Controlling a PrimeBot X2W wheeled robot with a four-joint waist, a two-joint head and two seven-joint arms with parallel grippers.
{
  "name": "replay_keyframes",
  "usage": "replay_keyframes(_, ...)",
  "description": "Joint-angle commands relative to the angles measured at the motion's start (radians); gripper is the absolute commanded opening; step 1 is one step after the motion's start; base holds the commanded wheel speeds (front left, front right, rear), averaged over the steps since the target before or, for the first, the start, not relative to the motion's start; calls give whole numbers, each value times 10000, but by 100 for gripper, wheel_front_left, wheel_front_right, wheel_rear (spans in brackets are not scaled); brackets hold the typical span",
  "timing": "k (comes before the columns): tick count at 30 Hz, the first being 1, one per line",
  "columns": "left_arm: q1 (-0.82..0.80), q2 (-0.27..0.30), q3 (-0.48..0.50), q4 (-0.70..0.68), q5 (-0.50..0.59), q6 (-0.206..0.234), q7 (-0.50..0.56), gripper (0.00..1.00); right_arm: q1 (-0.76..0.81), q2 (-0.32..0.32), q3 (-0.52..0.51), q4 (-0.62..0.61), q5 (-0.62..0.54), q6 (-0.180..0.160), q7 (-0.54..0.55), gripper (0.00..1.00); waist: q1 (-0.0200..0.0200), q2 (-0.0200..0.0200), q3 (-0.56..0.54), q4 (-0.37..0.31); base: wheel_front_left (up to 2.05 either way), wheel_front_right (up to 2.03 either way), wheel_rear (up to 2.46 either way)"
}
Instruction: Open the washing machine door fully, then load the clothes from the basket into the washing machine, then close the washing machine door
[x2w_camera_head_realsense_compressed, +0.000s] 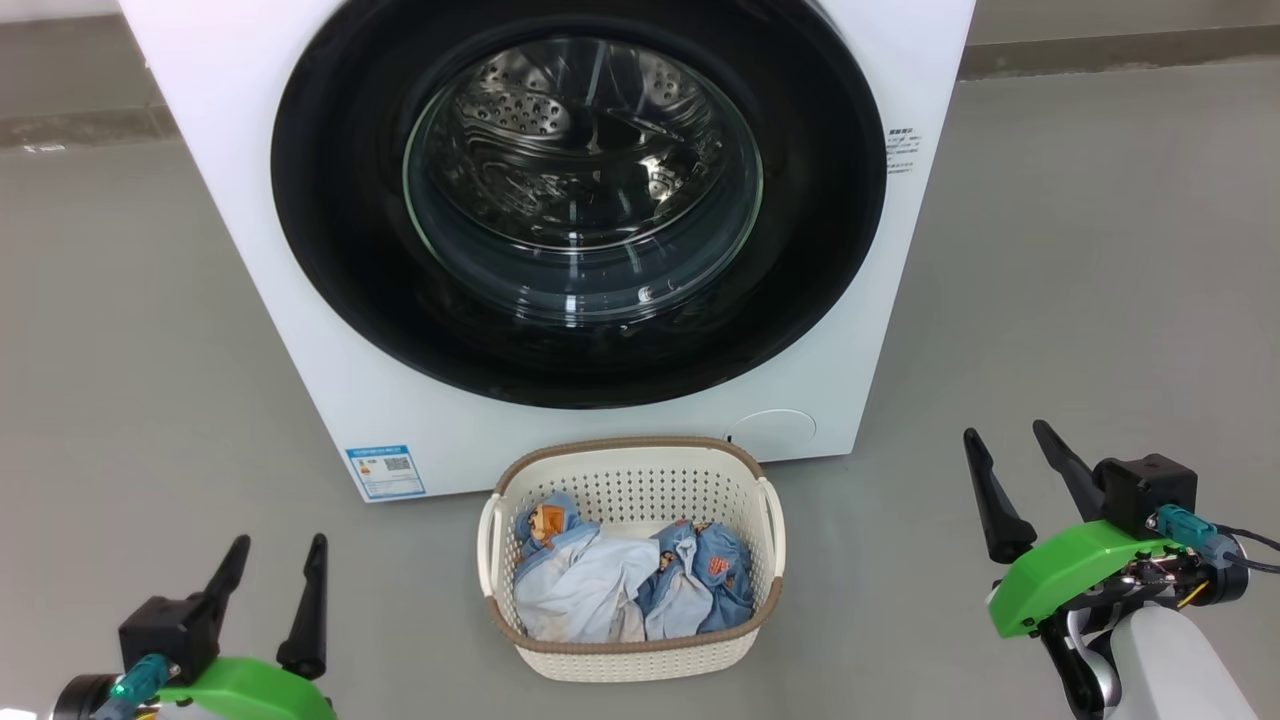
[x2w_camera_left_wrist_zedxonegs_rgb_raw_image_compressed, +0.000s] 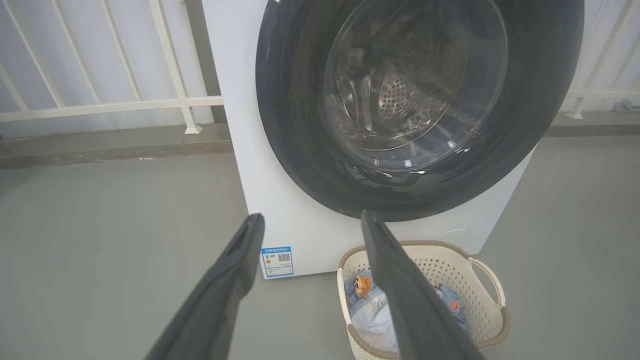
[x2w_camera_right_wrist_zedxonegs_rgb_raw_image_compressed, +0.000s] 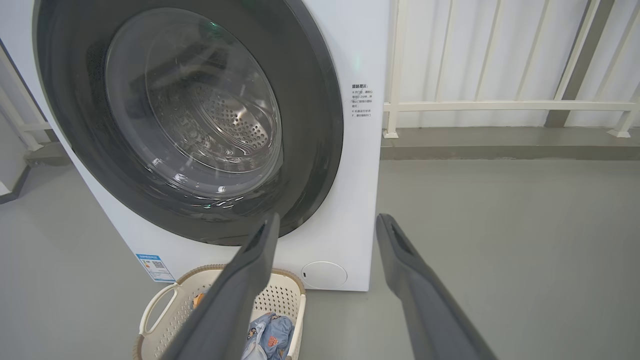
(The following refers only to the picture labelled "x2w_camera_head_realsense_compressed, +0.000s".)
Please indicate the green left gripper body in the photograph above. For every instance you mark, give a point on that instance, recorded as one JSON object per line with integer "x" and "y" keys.
{"x": 250, "y": 690}

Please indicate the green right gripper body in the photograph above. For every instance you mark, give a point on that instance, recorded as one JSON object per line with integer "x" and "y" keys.
{"x": 1060, "y": 575}

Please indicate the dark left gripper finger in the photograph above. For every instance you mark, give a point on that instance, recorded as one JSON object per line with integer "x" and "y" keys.
{"x": 230, "y": 575}
{"x": 308, "y": 620}

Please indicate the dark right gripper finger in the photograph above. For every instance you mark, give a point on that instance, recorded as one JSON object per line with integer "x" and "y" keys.
{"x": 1000, "y": 510}
{"x": 1070, "y": 465}

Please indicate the pale blue printed garment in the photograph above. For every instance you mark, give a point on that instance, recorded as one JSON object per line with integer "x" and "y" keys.
{"x": 585, "y": 590}

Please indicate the denim blue printed garment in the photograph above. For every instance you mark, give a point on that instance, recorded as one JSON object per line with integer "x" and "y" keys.
{"x": 715, "y": 580}

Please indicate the black round glass washer door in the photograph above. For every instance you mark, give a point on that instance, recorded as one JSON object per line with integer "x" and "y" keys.
{"x": 330, "y": 250}

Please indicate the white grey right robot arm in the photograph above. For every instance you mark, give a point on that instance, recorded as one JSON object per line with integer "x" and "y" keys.
{"x": 1170, "y": 670}

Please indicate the white front-load washing machine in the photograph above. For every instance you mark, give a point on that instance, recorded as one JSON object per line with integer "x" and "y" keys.
{"x": 300, "y": 400}

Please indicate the cream perforated basket brown rim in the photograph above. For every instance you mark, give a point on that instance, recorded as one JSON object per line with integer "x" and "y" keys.
{"x": 640, "y": 480}

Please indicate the blue energy label sticker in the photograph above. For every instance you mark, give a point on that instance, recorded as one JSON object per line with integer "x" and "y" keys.
{"x": 385, "y": 472}

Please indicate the round white filter cover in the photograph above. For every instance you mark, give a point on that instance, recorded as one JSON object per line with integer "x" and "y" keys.
{"x": 775, "y": 435}

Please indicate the small printed text label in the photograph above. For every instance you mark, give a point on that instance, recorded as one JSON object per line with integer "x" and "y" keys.
{"x": 903, "y": 150}

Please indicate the perforated steel washer drum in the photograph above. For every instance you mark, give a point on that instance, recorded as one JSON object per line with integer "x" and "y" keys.
{"x": 560, "y": 130}

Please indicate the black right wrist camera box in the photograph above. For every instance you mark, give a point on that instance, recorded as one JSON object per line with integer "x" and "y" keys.
{"x": 1145, "y": 490}

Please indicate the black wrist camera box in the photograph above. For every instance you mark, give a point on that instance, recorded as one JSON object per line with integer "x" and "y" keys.
{"x": 165, "y": 630}
{"x": 1145, "y": 490}

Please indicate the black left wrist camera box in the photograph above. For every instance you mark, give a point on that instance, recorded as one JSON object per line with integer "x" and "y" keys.
{"x": 165, "y": 630}

